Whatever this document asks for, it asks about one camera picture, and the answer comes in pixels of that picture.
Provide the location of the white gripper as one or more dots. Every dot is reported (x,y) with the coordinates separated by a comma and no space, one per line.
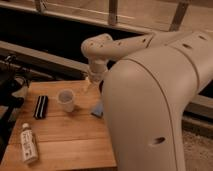
(96,72)

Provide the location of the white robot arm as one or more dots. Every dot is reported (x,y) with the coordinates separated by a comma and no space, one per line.
(147,83)

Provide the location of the blue sponge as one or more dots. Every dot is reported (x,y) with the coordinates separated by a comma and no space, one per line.
(98,110)

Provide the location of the black striped case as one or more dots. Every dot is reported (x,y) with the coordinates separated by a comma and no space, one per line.
(41,107)

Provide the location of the black equipment at left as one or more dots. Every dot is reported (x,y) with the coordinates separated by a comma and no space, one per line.
(11,81)

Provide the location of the white plastic bottle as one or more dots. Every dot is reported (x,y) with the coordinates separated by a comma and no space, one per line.
(28,144)

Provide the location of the metal railing frame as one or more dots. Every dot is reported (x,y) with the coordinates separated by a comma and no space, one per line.
(133,15)

